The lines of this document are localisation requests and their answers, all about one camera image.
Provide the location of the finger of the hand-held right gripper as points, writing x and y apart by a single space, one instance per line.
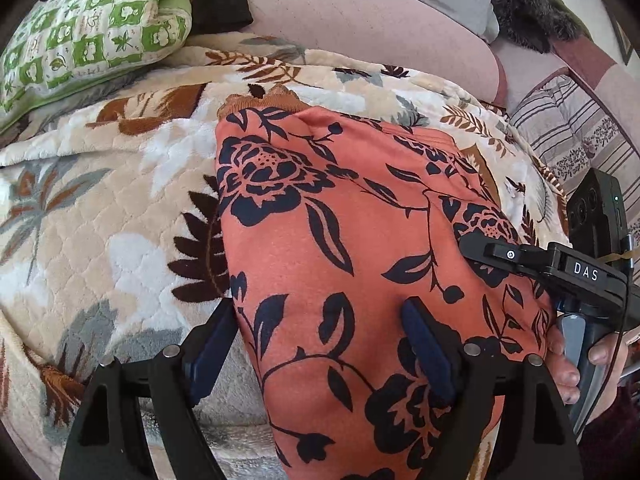
505 255

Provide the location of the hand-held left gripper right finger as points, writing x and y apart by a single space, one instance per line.
430 360

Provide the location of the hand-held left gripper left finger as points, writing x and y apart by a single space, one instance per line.
212 350

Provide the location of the orange floral garment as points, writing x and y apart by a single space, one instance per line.
350 210

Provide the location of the person's right hand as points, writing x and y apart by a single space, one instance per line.
562 375

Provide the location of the striped quilt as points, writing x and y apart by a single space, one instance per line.
560 125

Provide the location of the floral fleece blanket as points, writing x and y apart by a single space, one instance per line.
100 210

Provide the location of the dark fur garment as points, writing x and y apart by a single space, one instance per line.
530 10

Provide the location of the pink cushion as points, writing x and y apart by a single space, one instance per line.
350 25

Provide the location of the green patterned pillow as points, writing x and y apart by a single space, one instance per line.
90 35

